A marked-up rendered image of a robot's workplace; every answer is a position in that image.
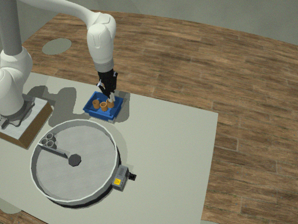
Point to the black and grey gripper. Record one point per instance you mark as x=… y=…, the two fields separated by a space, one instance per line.
x=109 y=83

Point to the grey metal bushing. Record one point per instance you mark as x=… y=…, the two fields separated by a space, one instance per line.
x=44 y=141
x=51 y=144
x=51 y=137

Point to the bronze bushing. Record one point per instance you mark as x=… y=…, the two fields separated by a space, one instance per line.
x=103 y=106
x=109 y=104
x=96 y=104

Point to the blue crate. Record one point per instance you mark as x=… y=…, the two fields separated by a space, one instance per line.
x=110 y=114

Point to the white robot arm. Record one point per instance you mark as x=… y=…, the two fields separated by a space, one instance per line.
x=16 y=64

